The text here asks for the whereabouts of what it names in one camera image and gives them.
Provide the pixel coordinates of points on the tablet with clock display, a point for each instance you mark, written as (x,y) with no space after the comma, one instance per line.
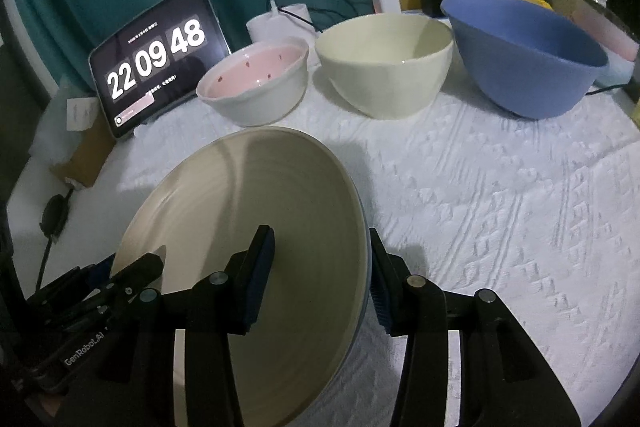
(155,52)

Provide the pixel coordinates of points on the pale pink bowl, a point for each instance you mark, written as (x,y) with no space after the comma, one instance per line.
(612,32)

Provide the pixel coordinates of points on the pale blue bowl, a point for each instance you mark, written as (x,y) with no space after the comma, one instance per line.
(612,74)

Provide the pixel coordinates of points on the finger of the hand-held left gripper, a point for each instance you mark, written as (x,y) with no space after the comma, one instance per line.
(75,284)
(142,269)

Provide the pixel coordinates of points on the cream bowl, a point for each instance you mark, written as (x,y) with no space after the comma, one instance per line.
(390,77)

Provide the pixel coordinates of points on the black round pad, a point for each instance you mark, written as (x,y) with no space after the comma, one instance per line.
(52,217)

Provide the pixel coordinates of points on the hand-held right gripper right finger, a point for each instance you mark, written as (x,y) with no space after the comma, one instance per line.
(380,307)

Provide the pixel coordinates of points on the cardboard box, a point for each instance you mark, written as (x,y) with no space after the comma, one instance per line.
(85,147)

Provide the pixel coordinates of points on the white textured tablecloth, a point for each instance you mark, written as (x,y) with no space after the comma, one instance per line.
(475,207)

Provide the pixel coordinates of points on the pink spotted bowl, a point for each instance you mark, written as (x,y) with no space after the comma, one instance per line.
(260,97)

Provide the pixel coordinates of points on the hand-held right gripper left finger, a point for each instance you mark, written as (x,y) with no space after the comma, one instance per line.
(260,287)

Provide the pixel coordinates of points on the beige plate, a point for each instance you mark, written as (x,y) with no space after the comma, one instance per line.
(250,187)

